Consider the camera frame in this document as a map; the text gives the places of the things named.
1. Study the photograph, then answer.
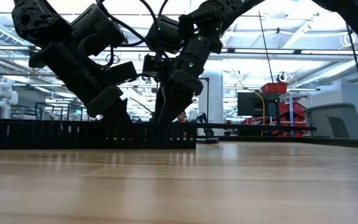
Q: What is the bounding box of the white pillar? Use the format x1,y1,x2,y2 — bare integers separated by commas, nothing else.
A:
198,70,225,124

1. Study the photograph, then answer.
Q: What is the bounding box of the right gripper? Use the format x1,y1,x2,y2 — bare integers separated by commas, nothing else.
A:
153,35,223,124

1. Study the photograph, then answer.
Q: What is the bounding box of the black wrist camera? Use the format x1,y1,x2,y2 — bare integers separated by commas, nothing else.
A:
103,60,139,86
142,54,168,79

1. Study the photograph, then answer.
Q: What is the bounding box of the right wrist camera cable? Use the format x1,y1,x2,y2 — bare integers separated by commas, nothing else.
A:
138,0,170,60

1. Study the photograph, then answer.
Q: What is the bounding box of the black zip tie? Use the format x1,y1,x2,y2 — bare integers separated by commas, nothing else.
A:
129,96,154,113

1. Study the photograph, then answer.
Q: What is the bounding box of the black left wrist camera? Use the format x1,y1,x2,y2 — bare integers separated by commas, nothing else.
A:
103,60,139,86

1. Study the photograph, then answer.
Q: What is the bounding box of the white robot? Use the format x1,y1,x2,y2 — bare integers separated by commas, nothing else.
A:
0,77,19,121

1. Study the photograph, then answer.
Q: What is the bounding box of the black slotted cable duct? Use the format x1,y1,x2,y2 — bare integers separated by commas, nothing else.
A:
0,118,198,151

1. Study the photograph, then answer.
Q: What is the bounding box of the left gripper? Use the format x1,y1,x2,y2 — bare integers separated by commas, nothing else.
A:
28,41,134,126

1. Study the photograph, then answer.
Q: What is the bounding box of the grey mesh office chair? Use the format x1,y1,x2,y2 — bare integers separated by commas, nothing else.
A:
303,102,358,140

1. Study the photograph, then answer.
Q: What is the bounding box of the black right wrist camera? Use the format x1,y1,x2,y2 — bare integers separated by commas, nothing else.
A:
142,54,168,79

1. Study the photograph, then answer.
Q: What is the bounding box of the black aluminium table frame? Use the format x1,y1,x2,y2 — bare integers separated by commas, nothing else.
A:
219,134,358,150

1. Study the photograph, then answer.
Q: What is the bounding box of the yellow cable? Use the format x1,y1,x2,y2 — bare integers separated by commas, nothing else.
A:
252,91,266,138

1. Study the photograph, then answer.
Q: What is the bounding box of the red storage bin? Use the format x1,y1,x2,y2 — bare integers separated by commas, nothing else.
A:
259,82,289,95

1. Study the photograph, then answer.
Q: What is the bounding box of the black monitor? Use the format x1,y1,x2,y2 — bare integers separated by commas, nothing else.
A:
236,91,282,118

